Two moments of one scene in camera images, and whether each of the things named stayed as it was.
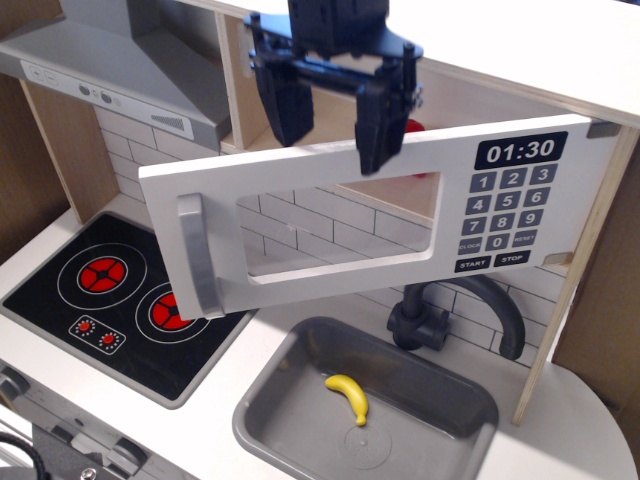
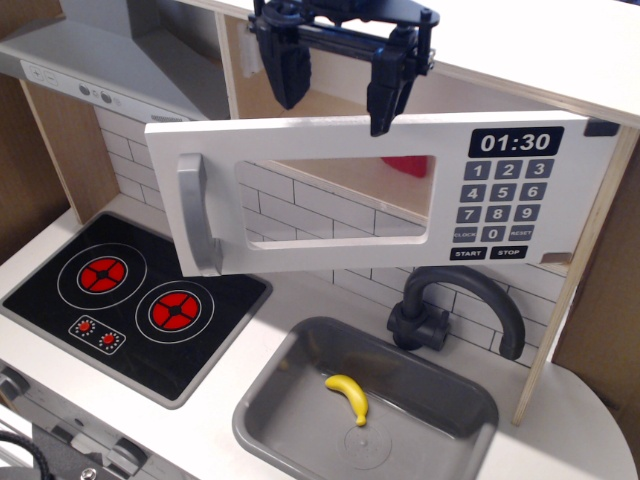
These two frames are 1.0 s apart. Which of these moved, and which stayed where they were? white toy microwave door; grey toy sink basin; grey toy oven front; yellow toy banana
Moved: white toy microwave door
Stayed: grey toy oven front; yellow toy banana; grey toy sink basin
